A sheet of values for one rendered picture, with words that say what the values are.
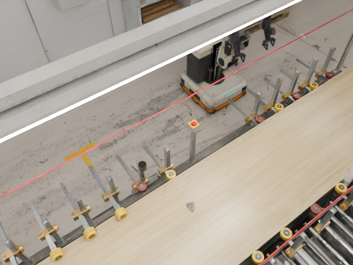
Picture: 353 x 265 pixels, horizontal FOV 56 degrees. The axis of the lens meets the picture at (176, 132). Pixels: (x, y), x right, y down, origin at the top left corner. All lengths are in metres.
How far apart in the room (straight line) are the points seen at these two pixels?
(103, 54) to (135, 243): 1.56
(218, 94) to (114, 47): 3.02
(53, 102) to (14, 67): 3.59
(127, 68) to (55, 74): 0.27
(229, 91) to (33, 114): 3.26
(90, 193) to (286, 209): 2.07
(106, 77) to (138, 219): 1.47
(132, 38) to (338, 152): 2.25
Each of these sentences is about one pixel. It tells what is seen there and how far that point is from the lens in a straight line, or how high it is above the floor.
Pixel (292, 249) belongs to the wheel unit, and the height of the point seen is 0.91.
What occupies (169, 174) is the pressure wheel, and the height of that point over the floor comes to 0.90.
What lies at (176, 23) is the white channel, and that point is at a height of 2.46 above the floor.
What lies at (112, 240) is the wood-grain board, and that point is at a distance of 2.50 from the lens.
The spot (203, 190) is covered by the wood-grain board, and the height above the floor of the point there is 0.90.
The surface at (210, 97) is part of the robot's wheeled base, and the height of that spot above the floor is 0.28.
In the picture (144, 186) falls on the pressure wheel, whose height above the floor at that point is 0.91.
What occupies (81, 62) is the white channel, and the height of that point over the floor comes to 2.46.
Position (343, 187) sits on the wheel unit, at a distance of 2.92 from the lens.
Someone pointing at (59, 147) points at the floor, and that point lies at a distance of 4.22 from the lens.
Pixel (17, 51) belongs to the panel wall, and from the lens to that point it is 4.71.
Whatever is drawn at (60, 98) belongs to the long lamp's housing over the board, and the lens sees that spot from 1.24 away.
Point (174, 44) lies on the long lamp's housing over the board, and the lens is 1.38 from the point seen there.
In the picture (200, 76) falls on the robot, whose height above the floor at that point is 0.42.
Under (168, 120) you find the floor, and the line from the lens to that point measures 4.23.
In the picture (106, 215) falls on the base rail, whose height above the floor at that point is 0.70.
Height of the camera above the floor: 3.20
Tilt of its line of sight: 51 degrees down
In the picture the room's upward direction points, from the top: 1 degrees counter-clockwise
